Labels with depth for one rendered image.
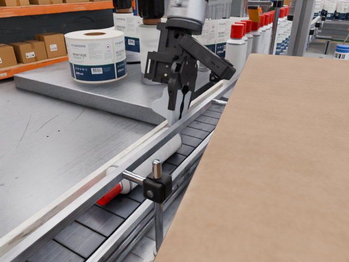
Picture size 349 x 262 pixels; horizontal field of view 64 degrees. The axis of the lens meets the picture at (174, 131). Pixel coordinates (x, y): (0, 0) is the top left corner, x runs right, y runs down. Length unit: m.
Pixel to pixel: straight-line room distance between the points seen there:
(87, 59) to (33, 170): 0.45
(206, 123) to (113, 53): 0.45
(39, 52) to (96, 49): 3.65
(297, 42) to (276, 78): 0.69
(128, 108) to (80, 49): 0.28
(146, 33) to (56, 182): 0.53
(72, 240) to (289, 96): 0.33
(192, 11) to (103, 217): 0.38
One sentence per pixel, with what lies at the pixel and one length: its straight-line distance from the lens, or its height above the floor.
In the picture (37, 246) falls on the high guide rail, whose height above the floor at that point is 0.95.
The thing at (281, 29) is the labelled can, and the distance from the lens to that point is 1.36.
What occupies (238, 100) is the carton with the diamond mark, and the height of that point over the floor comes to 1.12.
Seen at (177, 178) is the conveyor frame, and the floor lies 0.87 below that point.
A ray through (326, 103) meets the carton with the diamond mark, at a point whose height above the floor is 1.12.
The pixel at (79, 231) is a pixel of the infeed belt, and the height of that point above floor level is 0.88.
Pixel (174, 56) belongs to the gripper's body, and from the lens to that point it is 0.53.
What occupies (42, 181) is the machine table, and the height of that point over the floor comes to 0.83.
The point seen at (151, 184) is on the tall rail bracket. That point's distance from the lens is 0.34.
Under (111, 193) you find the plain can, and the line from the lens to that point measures 0.43.
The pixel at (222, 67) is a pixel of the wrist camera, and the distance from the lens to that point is 0.51.
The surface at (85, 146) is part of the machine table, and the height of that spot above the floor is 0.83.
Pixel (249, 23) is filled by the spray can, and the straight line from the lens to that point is 0.90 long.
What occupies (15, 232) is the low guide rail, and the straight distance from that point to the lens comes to 0.41.
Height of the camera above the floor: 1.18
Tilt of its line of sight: 28 degrees down
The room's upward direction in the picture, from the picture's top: straight up
